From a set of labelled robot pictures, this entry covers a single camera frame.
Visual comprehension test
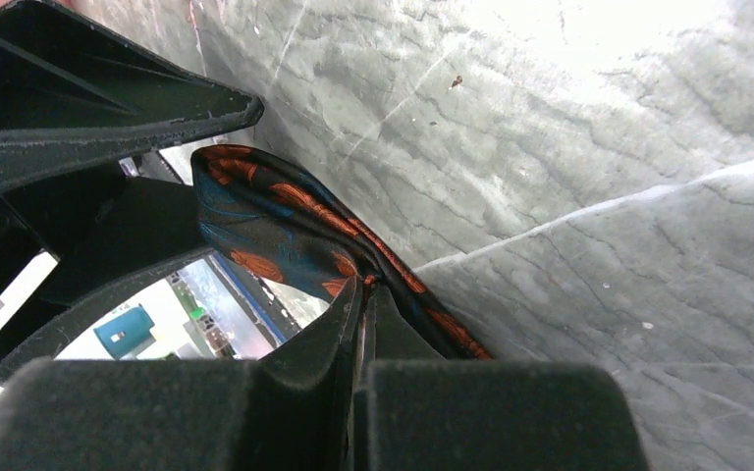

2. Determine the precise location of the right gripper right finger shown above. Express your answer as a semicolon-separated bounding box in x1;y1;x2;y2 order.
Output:
353;288;649;470

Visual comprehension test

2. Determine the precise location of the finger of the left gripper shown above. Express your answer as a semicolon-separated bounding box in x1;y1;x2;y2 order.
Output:
0;1;264;194
0;179;211;384

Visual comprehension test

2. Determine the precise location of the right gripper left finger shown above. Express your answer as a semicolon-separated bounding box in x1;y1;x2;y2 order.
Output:
0;278;363;470

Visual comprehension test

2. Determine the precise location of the dark floral necktie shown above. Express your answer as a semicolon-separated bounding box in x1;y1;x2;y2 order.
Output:
190;144;493;360

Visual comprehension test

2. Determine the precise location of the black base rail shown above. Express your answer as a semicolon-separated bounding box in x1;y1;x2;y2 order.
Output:
175;253;303;359

